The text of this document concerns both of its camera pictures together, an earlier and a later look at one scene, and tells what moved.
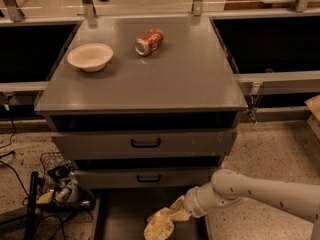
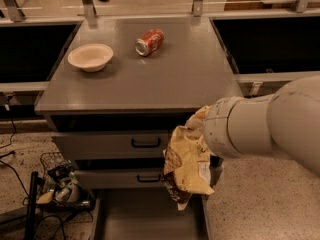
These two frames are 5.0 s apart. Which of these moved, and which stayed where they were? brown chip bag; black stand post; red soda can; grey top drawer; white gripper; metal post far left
Moved: white gripper; brown chip bag
Stayed: black stand post; grey top drawer; red soda can; metal post far left
